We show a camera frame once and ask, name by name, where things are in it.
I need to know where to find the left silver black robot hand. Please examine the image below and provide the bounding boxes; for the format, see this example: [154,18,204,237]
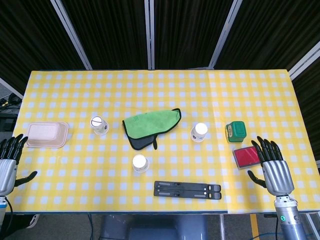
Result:
[0,133,38,197]

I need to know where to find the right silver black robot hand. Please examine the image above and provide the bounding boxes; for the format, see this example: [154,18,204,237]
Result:
[247,136,295,196]

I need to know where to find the white paper cup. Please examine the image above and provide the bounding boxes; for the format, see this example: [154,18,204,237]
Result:
[132,154,150,173]
[190,122,209,143]

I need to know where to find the white paper cup lined base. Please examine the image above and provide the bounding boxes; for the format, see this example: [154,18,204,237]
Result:
[90,116,110,136]

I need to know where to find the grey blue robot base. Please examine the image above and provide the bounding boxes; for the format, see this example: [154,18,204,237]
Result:
[99,213,209,240]

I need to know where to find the red flat card case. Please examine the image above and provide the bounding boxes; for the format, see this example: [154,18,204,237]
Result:
[232,146,262,171]

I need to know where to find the beige food container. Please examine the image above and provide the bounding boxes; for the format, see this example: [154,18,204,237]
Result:
[25,121,70,149]

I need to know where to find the small green box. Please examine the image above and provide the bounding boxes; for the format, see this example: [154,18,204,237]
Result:
[224,120,247,144]

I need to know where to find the grey table leg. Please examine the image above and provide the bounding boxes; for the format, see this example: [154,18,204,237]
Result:
[219,213,225,240]

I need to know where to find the black ribbed partition panel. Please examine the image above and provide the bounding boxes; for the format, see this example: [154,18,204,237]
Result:
[291,63,320,162]
[0,0,86,97]
[153,0,236,70]
[60,0,151,71]
[214,0,320,74]

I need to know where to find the black folding stand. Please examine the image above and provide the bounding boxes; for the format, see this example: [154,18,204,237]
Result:
[153,180,223,200]

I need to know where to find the green cloth black trim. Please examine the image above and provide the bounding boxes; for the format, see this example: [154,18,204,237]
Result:
[121,107,183,152]

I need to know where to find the yellow white checked tablecloth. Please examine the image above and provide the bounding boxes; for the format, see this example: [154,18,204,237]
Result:
[0,69,320,215]

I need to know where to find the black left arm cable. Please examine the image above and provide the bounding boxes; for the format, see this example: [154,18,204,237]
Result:
[4,198,14,227]

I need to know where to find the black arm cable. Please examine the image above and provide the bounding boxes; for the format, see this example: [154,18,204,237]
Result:
[274,211,281,240]
[4,198,14,227]

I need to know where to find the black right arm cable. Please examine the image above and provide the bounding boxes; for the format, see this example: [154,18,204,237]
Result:
[274,211,281,240]

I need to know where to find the blue floor cable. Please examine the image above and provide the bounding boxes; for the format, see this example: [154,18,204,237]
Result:
[256,231,284,238]

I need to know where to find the black floor cable bundle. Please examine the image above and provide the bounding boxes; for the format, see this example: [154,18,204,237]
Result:
[0,91,22,109]

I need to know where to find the grey partition frame post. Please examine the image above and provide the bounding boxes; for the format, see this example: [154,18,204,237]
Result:
[288,41,320,79]
[0,76,25,100]
[208,0,244,70]
[144,0,156,71]
[49,0,94,71]

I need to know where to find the black cable under table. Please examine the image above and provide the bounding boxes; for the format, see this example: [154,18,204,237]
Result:
[86,213,95,240]

